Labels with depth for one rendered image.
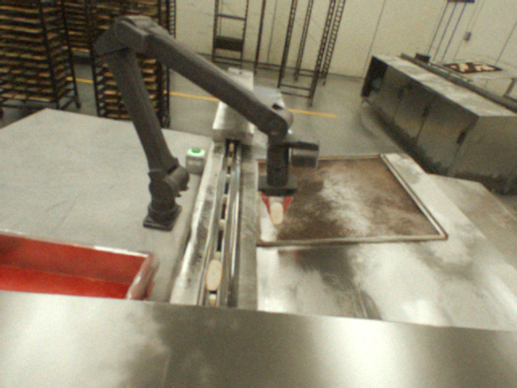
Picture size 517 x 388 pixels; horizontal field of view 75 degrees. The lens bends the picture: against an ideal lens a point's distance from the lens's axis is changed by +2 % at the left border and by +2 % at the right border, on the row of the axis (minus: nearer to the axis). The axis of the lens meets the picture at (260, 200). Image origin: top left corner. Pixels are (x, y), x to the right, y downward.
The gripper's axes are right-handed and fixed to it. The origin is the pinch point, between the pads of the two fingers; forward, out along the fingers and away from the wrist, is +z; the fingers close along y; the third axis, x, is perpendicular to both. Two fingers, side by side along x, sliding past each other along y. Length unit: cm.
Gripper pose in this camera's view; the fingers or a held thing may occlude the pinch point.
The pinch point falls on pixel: (276, 210)
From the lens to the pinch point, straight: 90.8
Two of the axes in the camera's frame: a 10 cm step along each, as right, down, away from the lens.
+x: -0.3, 5.5, -8.4
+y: -10.0, -0.1, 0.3
